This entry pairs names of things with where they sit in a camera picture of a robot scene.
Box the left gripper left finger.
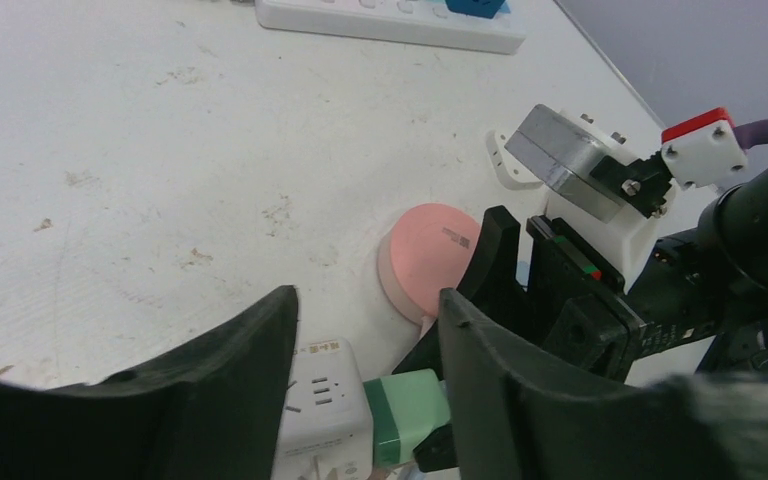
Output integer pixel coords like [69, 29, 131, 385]
[0, 285, 299, 479]

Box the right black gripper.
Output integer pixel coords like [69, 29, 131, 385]
[393, 206, 727, 381]

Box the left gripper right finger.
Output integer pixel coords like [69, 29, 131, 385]
[437, 289, 768, 479]

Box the pink round disc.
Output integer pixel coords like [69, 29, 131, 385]
[377, 203, 480, 333]

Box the green plug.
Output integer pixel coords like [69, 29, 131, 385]
[363, 369, 451, 469]

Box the white cube adapter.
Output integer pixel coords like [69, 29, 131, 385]
[272, 337, 373, 480]

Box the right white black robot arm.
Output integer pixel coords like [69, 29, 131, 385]
[457, 168, 768, 381]

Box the white power strip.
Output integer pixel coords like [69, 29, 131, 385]
[255, 0, 527, 55]

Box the dark blue cube adapter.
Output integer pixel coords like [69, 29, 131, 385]
[445, 0, 506, 19]

